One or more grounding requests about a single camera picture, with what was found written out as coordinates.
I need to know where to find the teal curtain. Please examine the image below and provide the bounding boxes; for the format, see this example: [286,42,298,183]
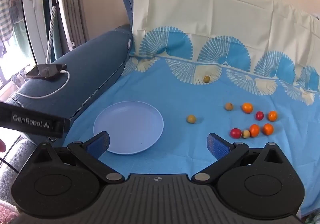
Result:
[40,0,65,62]

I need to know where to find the thin black cable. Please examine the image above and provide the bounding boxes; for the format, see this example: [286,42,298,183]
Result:
[0,134,22,174]

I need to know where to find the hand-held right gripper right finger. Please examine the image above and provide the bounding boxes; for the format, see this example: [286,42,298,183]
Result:
[191,133,285,185]

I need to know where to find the grey fleece blanket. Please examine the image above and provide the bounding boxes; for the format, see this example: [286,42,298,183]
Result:
[0,138,38,189]

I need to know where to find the light blue plate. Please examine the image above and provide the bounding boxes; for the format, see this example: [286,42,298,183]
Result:
[93,100,165,156]

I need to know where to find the blue fan-print cloth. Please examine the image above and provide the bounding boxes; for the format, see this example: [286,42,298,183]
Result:
[62,0,320,217]

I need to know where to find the white window frame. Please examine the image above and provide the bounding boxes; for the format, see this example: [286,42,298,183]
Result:
[20,0,54,65]

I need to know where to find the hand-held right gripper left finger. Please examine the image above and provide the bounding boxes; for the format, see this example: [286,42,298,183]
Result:
[32,131,126,185]

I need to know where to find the braided steamer hose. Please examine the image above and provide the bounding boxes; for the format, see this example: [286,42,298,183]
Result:
[45,4,59,66]

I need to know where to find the black smartphone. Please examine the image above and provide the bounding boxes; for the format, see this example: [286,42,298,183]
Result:
[26,63,67,80]

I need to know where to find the grey curtain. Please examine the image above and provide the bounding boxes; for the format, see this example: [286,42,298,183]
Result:
[59,0,89,50]

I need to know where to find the pink cloth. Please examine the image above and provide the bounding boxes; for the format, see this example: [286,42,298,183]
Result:
[0,208,19,224]

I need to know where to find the checked hanging garment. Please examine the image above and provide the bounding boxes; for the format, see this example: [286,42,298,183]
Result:
[0,0,23,42]

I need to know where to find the dark green hanging garment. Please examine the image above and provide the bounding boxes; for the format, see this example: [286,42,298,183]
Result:
[12,21,32,55]

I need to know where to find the white steamer pole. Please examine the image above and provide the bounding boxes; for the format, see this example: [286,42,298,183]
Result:
[36,0,83,52]

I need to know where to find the grey shoes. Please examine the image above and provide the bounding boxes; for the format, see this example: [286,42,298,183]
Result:
[11,65,33,87]

